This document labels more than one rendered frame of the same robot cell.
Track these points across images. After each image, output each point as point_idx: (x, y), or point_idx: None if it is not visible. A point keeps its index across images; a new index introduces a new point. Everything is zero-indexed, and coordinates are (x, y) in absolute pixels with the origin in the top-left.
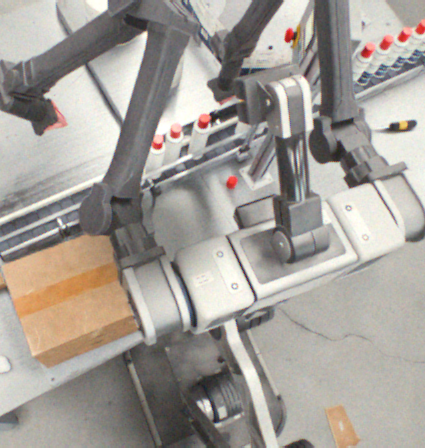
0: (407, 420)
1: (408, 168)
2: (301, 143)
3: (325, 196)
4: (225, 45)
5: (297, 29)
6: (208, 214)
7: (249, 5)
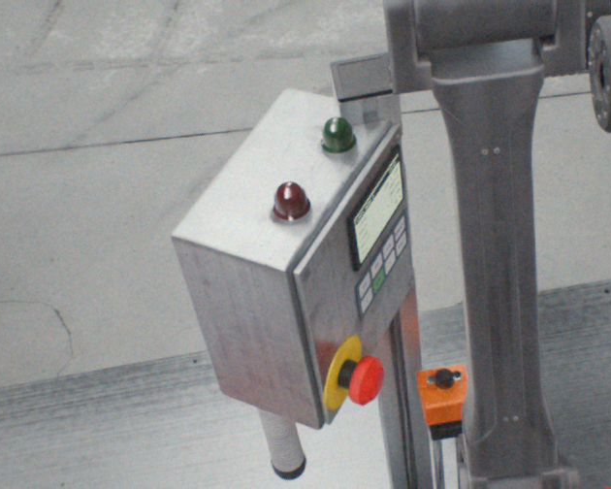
0: (196, 328)
1: (13, 449)
2: None
3: (260, 431)
4: (570, 465)
5: (335, 377)
6: (587, 458)
7: (536, 334)
